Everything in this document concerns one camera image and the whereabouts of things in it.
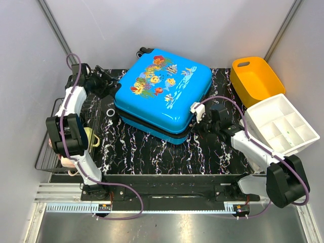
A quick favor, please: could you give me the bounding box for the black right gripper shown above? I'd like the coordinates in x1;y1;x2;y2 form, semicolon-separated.
190;112;219;139

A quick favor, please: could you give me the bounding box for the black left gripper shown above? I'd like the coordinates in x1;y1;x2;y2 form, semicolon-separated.
86;66;118;99

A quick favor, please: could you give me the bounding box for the blue fish-print suitcase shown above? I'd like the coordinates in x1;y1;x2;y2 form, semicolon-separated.
113;47;212;145

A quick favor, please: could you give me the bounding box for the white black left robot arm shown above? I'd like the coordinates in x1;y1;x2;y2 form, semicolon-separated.
46;63;118;200

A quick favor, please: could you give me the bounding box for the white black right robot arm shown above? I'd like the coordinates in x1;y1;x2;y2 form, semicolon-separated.
190;102;310;208

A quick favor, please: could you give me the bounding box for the pale yellow mug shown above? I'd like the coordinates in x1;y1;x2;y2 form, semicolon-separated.
84;127;100;149

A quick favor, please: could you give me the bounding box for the orange plastic basket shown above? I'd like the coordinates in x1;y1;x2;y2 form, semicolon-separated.
230;57;286;108

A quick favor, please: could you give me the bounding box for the white divided organizer tray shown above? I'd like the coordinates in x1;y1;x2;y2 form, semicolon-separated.
245;94;320;156

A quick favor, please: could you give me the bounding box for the pink patterned cup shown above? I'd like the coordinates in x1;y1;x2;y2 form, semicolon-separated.
56;154;78;177

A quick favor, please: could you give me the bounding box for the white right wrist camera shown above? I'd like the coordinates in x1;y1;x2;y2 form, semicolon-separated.
190;102;206;124

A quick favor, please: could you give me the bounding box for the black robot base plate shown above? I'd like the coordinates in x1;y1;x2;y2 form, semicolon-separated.
48;173;289;203

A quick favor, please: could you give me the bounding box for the aluminium frame rail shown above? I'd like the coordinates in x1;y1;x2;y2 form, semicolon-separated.
24;195;323;242

